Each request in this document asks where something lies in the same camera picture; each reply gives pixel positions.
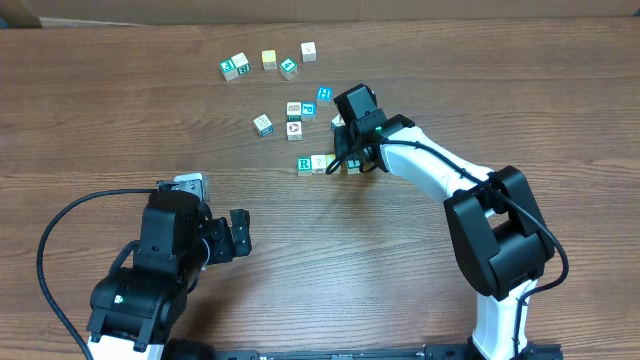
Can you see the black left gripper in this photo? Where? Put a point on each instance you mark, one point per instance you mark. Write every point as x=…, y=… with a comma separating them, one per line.
x=223, y=246

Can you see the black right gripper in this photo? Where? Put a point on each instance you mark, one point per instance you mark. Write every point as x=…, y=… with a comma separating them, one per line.
x=344, y=140

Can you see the yellow I wooden block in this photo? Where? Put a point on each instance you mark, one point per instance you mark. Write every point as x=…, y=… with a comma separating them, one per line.
x=330, y=160

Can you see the green 7 wooden block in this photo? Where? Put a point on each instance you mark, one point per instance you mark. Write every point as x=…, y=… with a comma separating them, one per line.
x=353, y=166

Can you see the white 7 wooden block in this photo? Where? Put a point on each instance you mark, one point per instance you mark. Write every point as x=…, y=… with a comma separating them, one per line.
x=318, y=164

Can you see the green R wooden block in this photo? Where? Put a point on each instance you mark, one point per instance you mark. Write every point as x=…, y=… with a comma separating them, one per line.
x=304, y=166

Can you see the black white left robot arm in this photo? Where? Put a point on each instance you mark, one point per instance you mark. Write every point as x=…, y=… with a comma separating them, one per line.
x=135, y=307

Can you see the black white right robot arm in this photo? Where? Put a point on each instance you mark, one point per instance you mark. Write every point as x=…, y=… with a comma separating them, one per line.
x=501, y=242

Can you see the white block blue side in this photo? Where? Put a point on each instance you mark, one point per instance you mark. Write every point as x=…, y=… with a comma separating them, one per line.
x=336, y=122

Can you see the blue P wooden block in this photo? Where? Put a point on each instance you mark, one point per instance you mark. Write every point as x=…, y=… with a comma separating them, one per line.
x=308, y=111

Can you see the blue H wooden block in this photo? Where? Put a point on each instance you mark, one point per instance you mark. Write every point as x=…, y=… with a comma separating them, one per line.
x=324, y=96

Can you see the white block round picture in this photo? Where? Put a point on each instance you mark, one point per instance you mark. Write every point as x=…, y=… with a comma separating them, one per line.
x=294, y=131

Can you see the wooden block brain picture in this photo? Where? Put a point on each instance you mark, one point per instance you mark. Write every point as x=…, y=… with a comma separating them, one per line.
x=293, y=111

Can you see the green A wooden block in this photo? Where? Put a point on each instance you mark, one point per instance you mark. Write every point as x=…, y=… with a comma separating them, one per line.
x=288, y=68

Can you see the plain white wooden block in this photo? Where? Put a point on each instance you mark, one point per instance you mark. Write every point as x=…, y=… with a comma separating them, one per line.
x=309, y=52

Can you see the yellow top wooden block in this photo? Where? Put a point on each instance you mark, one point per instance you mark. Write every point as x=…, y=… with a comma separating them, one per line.
x=269, y=59

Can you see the wooden block green 2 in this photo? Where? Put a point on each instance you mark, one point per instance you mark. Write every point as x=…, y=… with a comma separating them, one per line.
x=241, y=63

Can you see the green J wooden block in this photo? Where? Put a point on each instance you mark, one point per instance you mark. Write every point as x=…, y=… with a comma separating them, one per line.
x=228, y=69

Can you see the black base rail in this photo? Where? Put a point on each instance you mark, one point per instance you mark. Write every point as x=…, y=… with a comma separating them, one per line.
x=340, y=355

